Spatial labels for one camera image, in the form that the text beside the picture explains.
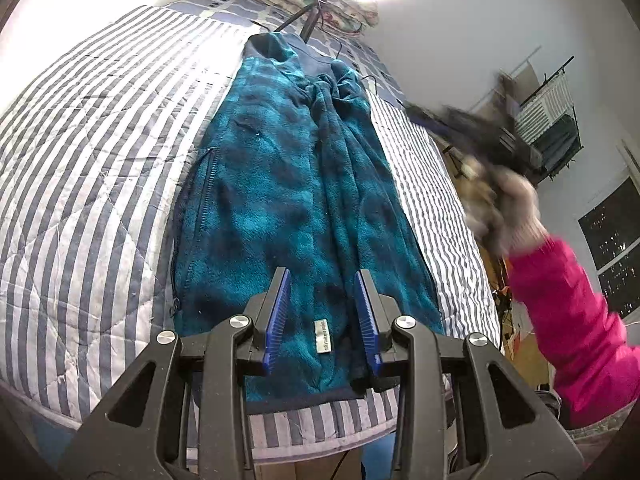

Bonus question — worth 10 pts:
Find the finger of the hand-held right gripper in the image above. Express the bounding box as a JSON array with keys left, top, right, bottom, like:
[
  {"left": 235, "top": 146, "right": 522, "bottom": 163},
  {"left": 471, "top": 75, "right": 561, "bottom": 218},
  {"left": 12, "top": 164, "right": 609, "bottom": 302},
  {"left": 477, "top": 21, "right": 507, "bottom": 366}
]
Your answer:
[{"left": 404, "top": 101, "right": 451, "bottom": 137}]

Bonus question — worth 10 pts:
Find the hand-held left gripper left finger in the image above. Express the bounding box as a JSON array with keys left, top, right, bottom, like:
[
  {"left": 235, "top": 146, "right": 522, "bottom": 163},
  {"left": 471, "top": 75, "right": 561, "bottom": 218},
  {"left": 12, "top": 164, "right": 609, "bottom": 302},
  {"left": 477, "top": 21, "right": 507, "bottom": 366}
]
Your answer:
[{"left": 57, "top": 266, "right": 292, "bottom": 480}]

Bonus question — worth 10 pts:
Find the dark grey hanging coat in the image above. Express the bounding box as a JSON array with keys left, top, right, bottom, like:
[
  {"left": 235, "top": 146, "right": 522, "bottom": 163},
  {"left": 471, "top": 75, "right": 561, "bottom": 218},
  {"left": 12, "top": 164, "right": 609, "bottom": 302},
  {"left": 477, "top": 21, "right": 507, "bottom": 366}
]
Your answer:
[{"left": 532, "top": 115, "right": 582, "bottom": 177}]

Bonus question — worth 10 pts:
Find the grey white striped quilt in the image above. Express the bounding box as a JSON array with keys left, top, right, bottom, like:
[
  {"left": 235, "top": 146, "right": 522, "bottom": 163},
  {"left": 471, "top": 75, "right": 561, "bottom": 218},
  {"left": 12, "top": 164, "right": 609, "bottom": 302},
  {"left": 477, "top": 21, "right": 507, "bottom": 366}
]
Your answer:
[{"left": 0, "top": 4, "right": 501, "bottom": 466}]

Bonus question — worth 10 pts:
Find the black metal clothes rack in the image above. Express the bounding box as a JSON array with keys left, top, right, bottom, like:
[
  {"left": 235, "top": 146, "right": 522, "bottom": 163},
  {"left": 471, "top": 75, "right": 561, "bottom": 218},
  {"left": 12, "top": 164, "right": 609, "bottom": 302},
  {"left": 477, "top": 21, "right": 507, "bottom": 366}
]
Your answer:
[{"left": 500, "top": 54, "right": 587, "bottom": 187}]

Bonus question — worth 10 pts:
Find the teal plaid fleece jacket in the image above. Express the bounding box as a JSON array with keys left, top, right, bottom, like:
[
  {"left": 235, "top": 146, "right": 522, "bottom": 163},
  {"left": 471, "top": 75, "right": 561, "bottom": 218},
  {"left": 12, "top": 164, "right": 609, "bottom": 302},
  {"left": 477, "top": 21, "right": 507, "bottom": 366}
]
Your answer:
[{"left": 170, "top": 32, "right": 446, "bottom": 416}]

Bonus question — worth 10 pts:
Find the person's right hand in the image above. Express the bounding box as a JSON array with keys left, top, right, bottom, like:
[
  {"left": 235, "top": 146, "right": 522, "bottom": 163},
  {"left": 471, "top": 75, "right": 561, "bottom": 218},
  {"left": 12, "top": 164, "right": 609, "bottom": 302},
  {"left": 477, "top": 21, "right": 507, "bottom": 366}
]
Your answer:
[{"left": 462, "top": 157, "right": 550, "bottom": 257}]

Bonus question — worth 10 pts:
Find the dark window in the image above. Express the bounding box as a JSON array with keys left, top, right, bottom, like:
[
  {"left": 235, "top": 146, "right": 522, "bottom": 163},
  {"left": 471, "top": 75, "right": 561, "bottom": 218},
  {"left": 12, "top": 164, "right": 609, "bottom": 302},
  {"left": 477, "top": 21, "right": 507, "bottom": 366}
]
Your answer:
[{"left": 577, "top": 176, "right": 640, "bottom": 320}]

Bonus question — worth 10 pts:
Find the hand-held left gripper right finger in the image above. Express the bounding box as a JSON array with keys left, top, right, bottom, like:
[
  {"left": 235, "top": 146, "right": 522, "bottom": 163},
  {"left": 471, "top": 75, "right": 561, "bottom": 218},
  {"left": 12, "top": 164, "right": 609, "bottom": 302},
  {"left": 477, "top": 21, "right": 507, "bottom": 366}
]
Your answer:
[{"left": 352, "top": 269, "right": 586, "bottom": 480}]

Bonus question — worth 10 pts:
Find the person's right forearm pink sleeve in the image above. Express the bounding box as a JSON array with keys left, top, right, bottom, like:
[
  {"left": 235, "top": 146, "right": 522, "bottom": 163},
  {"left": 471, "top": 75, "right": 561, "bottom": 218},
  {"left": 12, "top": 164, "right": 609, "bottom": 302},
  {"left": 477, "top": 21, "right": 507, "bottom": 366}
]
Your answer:
[{"left": 504, "top": 236, "right": 640, "bottom": 432}]

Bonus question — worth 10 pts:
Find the white striped hanging blanket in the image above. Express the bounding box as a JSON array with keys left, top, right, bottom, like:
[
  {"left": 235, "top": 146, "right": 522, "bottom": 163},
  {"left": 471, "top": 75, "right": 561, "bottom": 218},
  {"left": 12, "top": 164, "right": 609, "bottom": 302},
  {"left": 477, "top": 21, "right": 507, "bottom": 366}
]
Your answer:
[{"left": 515, "top": 79, "right": 574, "bottom": 144}]

